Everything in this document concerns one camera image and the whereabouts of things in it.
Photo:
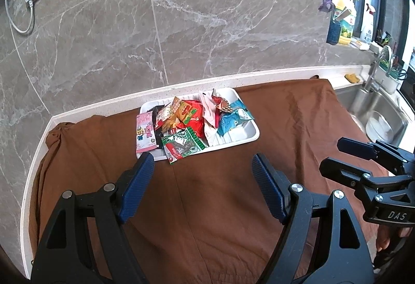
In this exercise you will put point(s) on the pink cartoon snack packet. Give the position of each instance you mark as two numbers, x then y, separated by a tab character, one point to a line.
145	134

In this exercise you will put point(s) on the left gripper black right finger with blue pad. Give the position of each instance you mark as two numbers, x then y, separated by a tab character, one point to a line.
321	240

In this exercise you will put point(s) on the black snack bag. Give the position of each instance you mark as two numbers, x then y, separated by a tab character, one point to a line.
157	130

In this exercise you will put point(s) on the red snack bag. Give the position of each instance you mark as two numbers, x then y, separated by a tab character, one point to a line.
197	121

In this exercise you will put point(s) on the white sink caddy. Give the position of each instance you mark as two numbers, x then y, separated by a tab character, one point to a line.
389	80

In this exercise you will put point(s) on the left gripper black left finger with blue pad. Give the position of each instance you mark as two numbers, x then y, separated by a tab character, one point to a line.
65	253

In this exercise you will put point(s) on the light blue snack bag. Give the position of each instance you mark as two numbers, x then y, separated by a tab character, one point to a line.
238	116

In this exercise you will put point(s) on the person's right hand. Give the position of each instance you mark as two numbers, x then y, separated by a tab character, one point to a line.
385	233

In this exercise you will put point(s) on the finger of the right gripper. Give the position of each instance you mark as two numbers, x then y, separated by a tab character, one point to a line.
351	176
363	147

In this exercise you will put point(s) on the brown tablecloth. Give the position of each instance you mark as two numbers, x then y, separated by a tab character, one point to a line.
203	219

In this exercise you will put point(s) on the dark blue utensil cup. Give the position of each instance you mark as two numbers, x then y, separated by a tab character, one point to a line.
334	32

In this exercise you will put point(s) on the orange monster snack packet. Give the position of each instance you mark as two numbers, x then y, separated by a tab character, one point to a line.
184	111

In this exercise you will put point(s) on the beige gold snack packet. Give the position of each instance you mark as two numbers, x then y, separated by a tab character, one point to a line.
170	123

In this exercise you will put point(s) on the steel kitchen sink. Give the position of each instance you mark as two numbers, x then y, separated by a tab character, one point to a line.
359	105

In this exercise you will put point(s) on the green white snack packet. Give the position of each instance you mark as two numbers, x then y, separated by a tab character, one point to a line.
182	144

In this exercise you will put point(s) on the yellow sponge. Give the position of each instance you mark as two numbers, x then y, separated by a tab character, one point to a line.
352	78

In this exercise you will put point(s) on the red white snack packet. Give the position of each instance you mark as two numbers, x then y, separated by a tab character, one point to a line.
163	115

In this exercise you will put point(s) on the white plate in sink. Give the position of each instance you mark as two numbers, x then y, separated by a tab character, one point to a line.
377	128

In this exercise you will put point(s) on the white spray bottle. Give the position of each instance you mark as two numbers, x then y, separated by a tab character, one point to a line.
367	29

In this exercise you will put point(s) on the white cream snack packet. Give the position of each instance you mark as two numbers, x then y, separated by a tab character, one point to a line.
209	117

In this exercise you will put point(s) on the green label detergent bottle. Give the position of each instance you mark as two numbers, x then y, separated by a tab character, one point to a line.
347	17

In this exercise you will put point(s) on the black monitor screen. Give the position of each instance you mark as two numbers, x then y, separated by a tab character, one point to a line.
408	87

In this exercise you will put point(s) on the red checkered snack packet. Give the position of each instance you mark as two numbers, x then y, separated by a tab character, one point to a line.
221	103

